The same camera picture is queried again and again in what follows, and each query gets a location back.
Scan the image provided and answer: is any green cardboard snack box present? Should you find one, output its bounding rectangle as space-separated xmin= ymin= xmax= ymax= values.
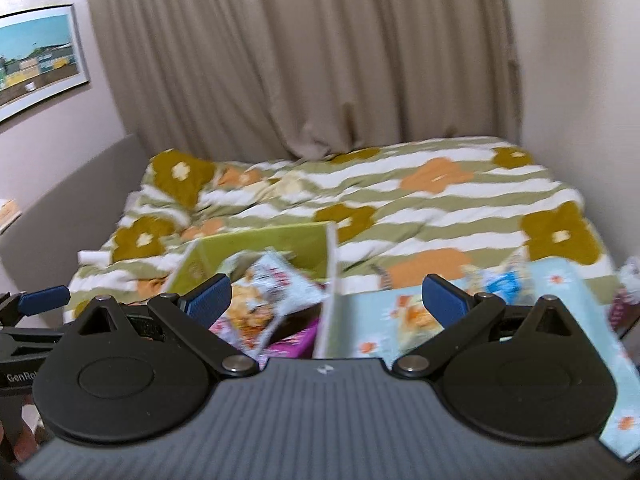
xmin=163 ymin=222 xmax=337 ymax=363

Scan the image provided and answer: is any light blue daisy sheet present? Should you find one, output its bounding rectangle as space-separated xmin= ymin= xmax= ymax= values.
xmin=319 ymin=258 xmax=639 ymax=460

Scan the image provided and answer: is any beige curtain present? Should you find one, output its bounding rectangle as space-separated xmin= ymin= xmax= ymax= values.
xmin=88 ymin=0 xmax=522 ymax=162

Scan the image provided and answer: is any blue white snack bag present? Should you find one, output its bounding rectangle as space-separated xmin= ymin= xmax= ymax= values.
xmin=463 ymin=252 xmax=535 ymax=304

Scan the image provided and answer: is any framed wall picture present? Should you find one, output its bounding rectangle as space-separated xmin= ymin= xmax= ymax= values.
xmin=0 ymin=3 xmax=90 ymax=122

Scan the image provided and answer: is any red white cartoon snack bag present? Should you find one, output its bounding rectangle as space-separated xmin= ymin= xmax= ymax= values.
xmin=217 ymin=249 xmax=326 ymax=357

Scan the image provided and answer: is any grey headboard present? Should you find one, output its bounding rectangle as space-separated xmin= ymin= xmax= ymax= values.
xmin=1 ymin=136 xmax=149 ymax=292

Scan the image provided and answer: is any pink snack bag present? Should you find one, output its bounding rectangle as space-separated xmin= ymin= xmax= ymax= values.
xmin=209 ymin=316 xmax=321 ymax=361

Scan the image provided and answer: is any floral striped duvet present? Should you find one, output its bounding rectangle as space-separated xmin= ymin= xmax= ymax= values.
xmin=64 ymin=136 xmax=618 ymax=318

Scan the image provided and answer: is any white tissue roll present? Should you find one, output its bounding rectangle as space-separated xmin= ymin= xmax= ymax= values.
xmin=77 ymin=250 xmax=112 ymax=266

